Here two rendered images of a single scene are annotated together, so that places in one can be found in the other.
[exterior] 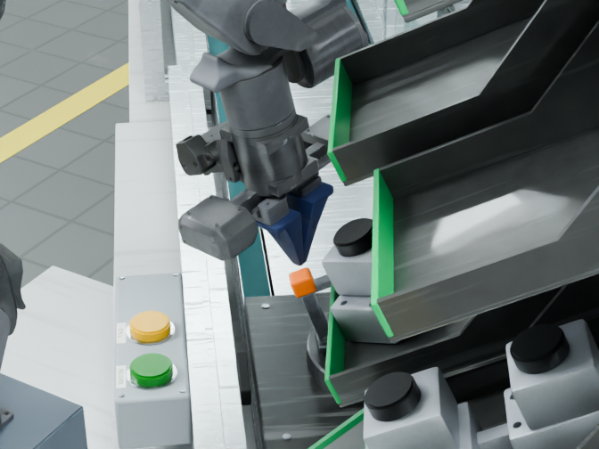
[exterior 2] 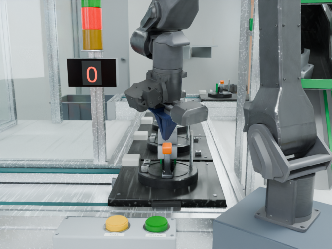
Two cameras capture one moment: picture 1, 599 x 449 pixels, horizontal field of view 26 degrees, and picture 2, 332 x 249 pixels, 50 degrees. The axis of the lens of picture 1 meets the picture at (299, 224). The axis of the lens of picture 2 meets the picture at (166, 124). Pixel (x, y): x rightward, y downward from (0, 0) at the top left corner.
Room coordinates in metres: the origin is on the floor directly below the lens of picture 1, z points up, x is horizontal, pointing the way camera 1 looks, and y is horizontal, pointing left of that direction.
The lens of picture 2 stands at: (0.87, 0.71, 1.28)
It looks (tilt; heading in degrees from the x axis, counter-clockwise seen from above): 13 degrees down; 278
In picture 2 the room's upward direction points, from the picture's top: straight up
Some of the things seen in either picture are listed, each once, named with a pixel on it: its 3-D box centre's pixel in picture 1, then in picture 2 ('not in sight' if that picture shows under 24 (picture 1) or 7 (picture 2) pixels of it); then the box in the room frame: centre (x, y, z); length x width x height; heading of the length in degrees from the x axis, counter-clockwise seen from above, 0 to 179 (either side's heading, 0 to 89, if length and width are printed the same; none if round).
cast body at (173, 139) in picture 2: not in sight; (167, 139); (0.98, -0.09, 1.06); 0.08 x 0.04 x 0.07; 97
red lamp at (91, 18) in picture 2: not in sight; (91, 19); (1.18, -0.17, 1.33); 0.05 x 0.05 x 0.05
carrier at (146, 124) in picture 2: not in sight; (170, 117); (1.04, -0.57, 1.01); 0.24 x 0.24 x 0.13; 7
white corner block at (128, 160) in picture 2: not in sight; (131, 163); (1.09, -0.16, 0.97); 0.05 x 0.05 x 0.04; 7
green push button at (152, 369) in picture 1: (151, 372); (156, 226); (0.97, 0.14, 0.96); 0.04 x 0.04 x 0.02
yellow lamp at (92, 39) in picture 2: not in sight; (92, 39); (1.18, -0.17, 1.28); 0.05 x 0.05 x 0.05
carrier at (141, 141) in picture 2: not in sight; (169, 133); (1.01, -0.33, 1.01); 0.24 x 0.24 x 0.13; 7
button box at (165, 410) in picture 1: (151, 355); (117, 241); (1.04, 0.15, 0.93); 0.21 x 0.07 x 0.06; 7
